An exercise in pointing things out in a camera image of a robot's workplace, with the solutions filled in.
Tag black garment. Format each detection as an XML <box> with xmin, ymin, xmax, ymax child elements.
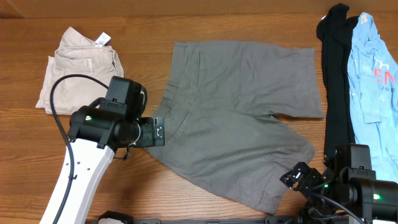
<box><xmin>316</xmin><ymin>3</ymin><xmax>357</xmax><ymax>162</ymax></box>

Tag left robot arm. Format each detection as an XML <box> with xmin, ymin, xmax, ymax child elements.
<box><xmin>41</xmin><ymin>76</ymin><xmax>165</xmax><ymax>223</ymax></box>

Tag grey shorts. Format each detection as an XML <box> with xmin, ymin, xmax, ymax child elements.
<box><xmin>149</xmin><ymin>40</ymin><xmax>323</xmax><ymax>214</ymax></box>

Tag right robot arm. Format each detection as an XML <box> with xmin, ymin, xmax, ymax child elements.
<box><xmin>280</xmin><ymin>144</ymin><xmax>397</xmax><ymax>223</ymax></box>

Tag folded beige shorts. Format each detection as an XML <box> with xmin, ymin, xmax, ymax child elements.
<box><xmin>35</xmin><ymin>27</ymin><xmax>124</xmax><ymax>115</ymax></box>

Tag light blue shirt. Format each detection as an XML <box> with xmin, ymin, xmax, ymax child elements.
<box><xmin>347</xmin><ymin>12</ymin><xmax>397</xmax><ymax>182</ymax></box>

